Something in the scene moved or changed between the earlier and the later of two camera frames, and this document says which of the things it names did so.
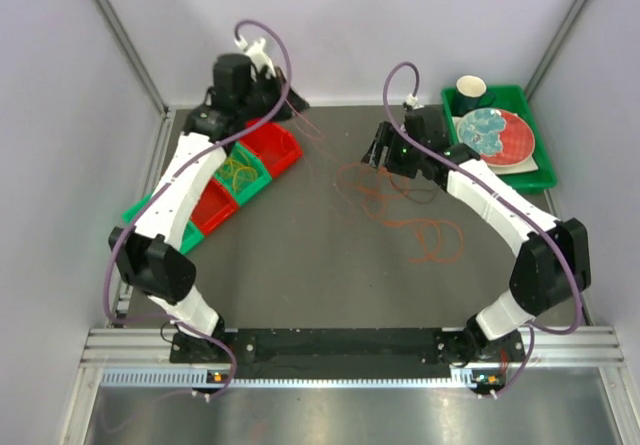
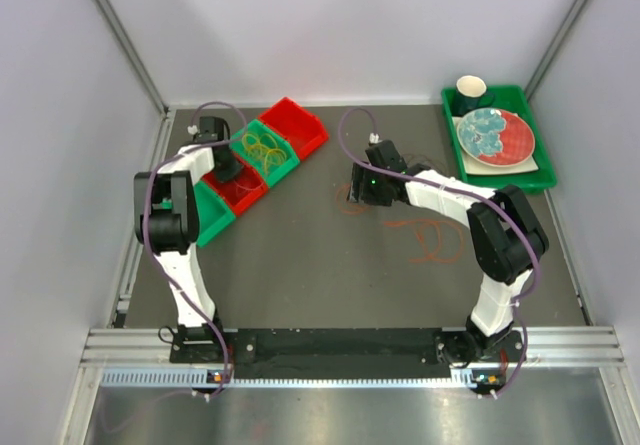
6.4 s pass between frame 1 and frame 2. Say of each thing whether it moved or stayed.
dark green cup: stayed
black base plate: stayed
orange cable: moved
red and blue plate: stayed
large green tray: stayed
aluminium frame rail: stayed
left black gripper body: moved
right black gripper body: moved
